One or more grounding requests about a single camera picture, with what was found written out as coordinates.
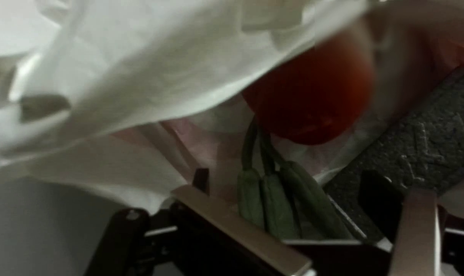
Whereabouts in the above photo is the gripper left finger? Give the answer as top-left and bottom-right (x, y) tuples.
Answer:
(169, 184), (315, 276)

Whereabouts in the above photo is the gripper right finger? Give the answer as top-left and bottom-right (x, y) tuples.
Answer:
(388, 187), (443, 276)

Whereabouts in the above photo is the red beetroot plush toy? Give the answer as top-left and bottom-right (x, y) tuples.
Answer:
(238, 32), (380, 242)

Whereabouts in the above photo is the white orange plastic bag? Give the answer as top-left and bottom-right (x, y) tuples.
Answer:
(0, 0), (464, 219)

